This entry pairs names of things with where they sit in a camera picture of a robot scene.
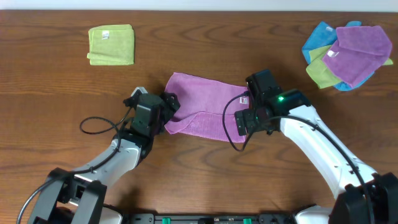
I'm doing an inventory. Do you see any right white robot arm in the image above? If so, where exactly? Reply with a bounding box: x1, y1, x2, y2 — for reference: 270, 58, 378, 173
234, 70, 397, 223

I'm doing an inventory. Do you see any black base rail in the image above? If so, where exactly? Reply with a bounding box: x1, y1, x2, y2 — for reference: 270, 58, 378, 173
124, 213, 297, 224

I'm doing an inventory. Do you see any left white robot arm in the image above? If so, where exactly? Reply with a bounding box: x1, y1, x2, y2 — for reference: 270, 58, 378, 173
26, 88, 180, 223

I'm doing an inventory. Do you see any folded green cloth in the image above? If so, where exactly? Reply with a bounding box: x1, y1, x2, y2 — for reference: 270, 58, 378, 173
87, 24, 135, 65

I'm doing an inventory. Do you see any purple cloth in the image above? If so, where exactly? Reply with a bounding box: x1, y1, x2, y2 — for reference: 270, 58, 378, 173
322, 26, 392, 88
165, 72, 249, 143

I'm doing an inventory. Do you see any blue cloth on pile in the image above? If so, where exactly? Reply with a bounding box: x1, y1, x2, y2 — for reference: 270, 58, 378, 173
302, 21, 374, 91

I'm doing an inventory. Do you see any purple cloth on pile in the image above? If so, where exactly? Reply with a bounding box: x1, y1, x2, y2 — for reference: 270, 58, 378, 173
322, 26, 392, 88

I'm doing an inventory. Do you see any green cloth on pile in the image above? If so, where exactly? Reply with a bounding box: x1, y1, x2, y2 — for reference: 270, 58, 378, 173
306, 41, 392, 89

